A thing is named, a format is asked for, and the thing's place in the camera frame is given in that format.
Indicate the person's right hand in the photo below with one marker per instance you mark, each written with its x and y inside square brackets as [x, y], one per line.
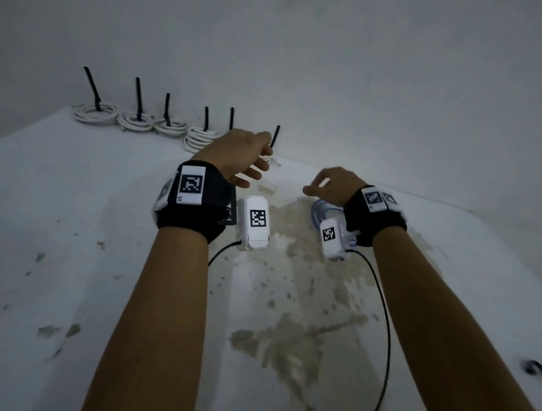
[338, 186]

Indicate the person's left hand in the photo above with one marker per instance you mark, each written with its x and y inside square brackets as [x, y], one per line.
[228, 152]

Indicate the black cable ties bunch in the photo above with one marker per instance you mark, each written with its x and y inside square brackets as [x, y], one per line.
[531, 367]

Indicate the person's left forearm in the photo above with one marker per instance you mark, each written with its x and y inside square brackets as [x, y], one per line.
[156, 330]

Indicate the person's right forearm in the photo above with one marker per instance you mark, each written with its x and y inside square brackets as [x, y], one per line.
[440, 322]

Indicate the white checkered marker tag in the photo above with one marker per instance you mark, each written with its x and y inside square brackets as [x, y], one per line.
[192, 184]
[372, 198]

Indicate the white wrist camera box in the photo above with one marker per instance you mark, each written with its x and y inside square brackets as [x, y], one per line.
[254, 237]
[332, 250]

